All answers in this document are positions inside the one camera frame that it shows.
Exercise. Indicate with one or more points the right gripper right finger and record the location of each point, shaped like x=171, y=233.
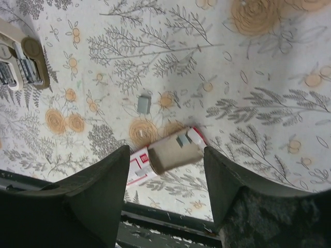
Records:
x=252, y=211

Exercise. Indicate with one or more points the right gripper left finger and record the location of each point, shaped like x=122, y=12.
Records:
x=82, y=210

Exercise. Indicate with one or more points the red white staple box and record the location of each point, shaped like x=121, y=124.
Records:
x=140, y=169

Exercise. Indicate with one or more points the cardboard staple box tray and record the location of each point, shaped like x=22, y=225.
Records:
x=166, y=154

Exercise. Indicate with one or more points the grey staple strip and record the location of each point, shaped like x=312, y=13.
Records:
x=144, y=104
x=183, y=140

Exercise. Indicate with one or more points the grey staple strip in tray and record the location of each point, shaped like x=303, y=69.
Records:
x=183, y=140

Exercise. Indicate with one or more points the floral table mat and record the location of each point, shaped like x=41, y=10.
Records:
x=254, y=76

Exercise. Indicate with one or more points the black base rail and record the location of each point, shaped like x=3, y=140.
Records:
x=142, y=226

